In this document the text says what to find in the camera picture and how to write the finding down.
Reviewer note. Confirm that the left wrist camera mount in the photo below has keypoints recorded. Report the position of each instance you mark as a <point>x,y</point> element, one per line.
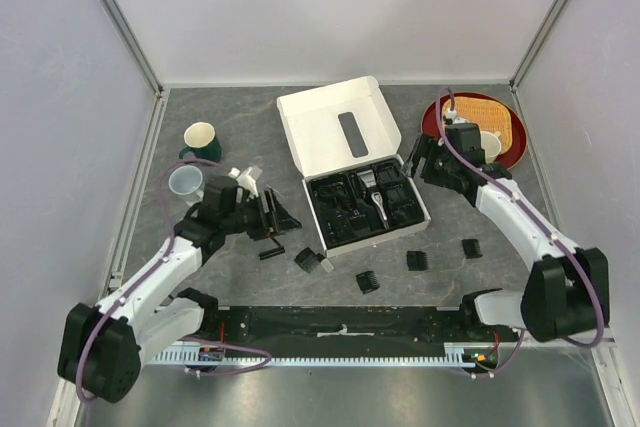
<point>247,179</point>

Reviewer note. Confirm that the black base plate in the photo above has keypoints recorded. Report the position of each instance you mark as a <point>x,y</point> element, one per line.
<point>347,332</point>

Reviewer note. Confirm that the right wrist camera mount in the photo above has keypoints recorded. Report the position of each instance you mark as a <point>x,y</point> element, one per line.
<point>455,114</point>

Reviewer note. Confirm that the dark green mug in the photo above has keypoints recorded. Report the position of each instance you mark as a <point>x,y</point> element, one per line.
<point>201,140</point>

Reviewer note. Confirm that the silver black hair clipper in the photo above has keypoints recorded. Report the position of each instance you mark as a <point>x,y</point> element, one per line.
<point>369,182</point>

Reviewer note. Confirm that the woven bamboo mat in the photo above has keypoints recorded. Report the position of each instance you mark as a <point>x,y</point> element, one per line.
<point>489,114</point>

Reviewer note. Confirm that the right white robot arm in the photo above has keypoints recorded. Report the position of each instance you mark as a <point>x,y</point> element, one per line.
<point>566,295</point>

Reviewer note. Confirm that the black comb guard front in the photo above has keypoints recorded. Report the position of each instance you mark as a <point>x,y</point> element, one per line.
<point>367,282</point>

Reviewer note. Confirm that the clear plastic measuring cup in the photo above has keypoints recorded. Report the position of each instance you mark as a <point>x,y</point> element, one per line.
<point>187,182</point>

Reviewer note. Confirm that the light green cup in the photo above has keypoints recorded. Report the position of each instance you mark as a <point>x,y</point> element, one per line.
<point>491,145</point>

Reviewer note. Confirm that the black plastic tray insert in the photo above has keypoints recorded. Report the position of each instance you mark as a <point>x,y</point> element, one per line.
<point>345,216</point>

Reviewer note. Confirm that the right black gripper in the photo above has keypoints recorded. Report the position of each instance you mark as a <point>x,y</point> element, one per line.
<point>427,148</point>

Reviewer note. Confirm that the white slotted cable duct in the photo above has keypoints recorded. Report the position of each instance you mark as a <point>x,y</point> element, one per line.
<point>193,356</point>

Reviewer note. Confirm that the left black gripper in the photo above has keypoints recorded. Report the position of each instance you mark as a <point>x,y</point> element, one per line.
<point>277,220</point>

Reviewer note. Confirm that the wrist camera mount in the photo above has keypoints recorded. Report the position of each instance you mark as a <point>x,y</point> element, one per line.
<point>247,179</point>
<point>455,114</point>

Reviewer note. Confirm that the small clear oil bottle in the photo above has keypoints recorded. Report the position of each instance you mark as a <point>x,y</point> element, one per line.
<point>327,265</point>

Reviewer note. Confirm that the white cardboard box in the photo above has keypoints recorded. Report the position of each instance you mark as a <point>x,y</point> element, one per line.
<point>338,126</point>

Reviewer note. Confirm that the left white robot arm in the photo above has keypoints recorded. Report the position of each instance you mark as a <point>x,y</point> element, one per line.
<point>105,345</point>

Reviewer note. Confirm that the black comb guard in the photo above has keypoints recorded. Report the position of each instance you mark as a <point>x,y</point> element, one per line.
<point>416,261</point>
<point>367,282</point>
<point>308,260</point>
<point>471,248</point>

